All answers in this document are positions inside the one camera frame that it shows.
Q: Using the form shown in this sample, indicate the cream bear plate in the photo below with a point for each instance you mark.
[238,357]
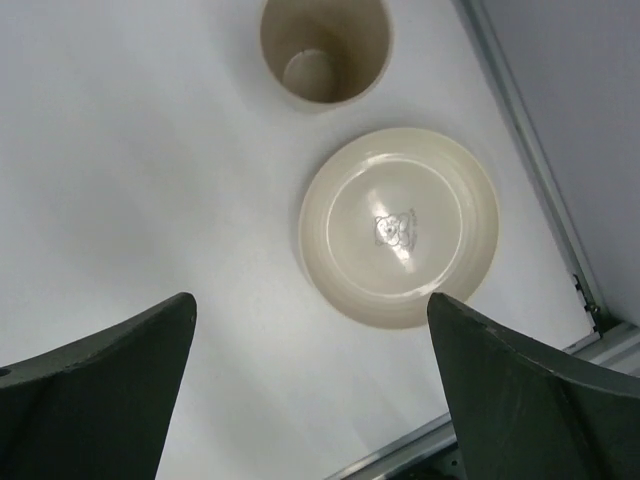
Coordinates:
[392,218]

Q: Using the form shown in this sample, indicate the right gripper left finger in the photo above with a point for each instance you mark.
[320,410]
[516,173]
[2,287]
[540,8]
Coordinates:
[99,407]

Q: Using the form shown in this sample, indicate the right aluminium frame post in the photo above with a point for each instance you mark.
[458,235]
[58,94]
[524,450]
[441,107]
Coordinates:
[503,83]

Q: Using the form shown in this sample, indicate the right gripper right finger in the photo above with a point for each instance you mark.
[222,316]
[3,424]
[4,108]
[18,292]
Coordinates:
[524,410]

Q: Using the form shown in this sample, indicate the beige cup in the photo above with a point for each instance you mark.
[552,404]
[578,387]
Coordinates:
[324,55]

